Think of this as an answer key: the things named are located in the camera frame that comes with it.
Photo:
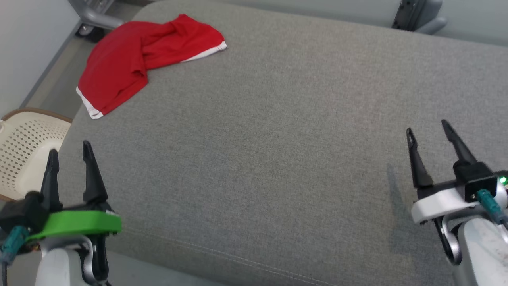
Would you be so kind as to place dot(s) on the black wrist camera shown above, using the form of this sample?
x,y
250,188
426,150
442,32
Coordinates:
x,y
474,178
20,210

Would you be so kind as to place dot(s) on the cream perforated laundry basket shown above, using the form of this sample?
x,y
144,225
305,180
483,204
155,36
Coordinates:
x,y
24,151

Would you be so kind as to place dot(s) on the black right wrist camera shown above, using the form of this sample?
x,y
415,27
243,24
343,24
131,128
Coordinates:
x,y
474,178

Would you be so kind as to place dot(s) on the grey fabric sofa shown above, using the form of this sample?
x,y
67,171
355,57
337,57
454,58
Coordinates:
x,y
278,139

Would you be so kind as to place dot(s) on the grey partition foot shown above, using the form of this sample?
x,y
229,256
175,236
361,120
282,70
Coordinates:
x,y
97,18
432,22

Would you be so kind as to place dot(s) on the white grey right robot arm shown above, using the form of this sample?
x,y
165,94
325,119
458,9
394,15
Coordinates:
x,y
484,254

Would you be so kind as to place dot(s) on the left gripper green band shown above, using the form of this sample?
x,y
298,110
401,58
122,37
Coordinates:
x,y
79,224

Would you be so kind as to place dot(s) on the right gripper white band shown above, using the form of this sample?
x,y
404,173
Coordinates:
x,y
436,204

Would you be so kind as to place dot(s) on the red shorts white trim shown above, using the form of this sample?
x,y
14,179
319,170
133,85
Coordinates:
x,y
119,63

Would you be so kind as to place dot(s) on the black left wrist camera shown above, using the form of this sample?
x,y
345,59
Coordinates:
x,y
20,210

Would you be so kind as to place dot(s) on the dark metal bracket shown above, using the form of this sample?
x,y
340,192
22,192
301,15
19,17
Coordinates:
x,y
405,14

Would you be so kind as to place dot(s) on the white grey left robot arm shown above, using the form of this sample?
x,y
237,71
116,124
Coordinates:
x,y
59,266

